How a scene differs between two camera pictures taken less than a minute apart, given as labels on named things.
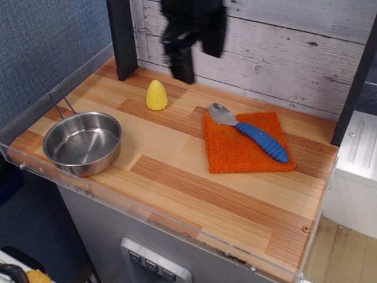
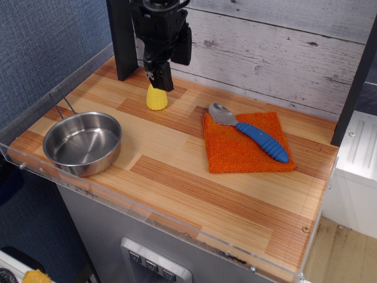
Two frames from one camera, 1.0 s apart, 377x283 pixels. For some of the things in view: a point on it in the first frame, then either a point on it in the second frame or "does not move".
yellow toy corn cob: [156, 98] does not move
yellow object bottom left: [37, 276] does not move
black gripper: [187, 21] to [157, 23]
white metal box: [351, 197] does not move
